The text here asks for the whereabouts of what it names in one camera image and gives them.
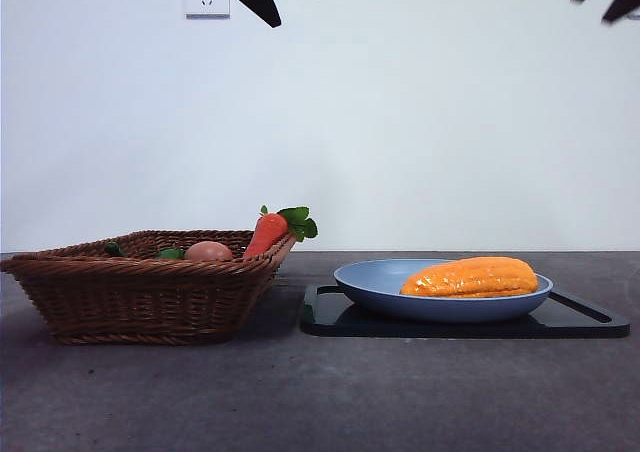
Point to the orange yellow corn cob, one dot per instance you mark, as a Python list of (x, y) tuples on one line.
[(475, 278)]

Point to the brown egg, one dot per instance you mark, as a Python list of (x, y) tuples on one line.
[(209, 251)]

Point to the black rectangular tray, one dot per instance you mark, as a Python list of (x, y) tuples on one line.
[(500, 329)]

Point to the green leafy vegetable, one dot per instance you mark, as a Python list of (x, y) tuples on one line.
[(171, 254)]

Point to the brown wicker basket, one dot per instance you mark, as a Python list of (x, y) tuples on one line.
[(140, 297)]

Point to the blue round plate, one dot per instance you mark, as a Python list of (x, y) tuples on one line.
[(380, 292)]

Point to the small dark green vegetable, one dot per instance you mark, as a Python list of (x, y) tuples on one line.
[(114, 248)]

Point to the orange carrot with green leaves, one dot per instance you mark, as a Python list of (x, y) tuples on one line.
[(267, 234)]

